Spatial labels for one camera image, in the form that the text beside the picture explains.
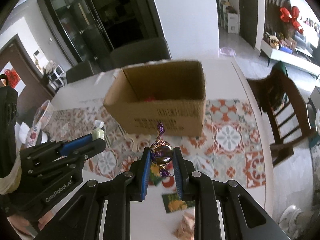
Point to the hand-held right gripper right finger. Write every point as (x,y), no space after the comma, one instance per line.
(178,180)

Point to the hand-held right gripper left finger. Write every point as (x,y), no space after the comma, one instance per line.
(146,180)

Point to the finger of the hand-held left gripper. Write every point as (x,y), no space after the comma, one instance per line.
(75,143)
(95,146)

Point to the green white candy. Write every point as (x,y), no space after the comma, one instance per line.
(98,133)

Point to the purple gold candy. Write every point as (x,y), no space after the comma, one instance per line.
(162,152)

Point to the brown cardboard box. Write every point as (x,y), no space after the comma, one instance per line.
(170,115)

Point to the person's left hand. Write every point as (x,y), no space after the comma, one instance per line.
(23,226)

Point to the green packet yellow print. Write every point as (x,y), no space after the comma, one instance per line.
(175,203)

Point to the floral tissue box cover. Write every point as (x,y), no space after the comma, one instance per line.
(32,135)

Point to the tan snack bag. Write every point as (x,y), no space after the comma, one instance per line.
(186,226)

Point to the white tile pattern tablecloth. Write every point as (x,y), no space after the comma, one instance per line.
(225,140)

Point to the white storage rack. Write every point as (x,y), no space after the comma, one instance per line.
(56,76)

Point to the grey upholstered chair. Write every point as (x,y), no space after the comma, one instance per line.
(140,52)
(80,72)

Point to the pink snack packet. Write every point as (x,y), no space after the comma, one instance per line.
(150,99)

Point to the red white door poster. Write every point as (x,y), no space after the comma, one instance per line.
(13,76)

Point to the white intercom panel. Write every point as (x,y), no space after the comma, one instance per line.
(38,53)

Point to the brown entrance door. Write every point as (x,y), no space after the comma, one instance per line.
(25,55)

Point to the white rounded floor object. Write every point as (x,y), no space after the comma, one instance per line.
(295,217)

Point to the dark framed glass sliding door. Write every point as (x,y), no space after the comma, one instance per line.
(100,17)

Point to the pink floor item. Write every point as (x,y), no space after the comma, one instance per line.
(227,51)

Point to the dark wooden chair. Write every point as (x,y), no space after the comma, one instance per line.
(287,92)

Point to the white low sideboard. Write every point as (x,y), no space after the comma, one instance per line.
(287,55)

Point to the white hallway shelf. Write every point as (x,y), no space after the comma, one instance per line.
(230,15)

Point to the dark interior door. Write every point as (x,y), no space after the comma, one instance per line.
(250,12)

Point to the red bow balloon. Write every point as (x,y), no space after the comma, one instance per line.
(290,17)

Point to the dark slatted wall panel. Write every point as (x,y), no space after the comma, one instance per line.
(272,10)

